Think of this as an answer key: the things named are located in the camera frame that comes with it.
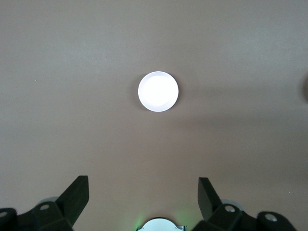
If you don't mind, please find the pink bowl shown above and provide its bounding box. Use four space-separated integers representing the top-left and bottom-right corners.
137 71 180 113

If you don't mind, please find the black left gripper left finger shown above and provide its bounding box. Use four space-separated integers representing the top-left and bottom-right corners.
0 175 90 231

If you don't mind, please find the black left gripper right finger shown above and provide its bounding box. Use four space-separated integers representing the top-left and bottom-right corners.
192 177 298 231

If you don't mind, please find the brown table mat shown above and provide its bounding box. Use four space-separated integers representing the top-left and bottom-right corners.
0 0 308 231

